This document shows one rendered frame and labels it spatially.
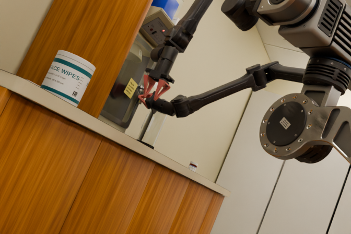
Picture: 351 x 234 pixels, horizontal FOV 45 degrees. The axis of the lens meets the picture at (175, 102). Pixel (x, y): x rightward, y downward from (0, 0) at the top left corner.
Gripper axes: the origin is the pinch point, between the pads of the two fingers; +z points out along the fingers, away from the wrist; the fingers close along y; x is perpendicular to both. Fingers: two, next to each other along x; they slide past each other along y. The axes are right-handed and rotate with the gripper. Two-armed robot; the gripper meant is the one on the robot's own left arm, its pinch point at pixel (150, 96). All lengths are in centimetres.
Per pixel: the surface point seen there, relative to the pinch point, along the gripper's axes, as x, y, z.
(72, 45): -5, 50, -11
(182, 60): -147, 76, -60
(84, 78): 27.7, 7.8, 6.4
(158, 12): -14.2, 22.4, -38.4
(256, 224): -324, 17, 32
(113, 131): 9.1, 2.0, 17.4
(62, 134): 29.2, 4.9, 25.0
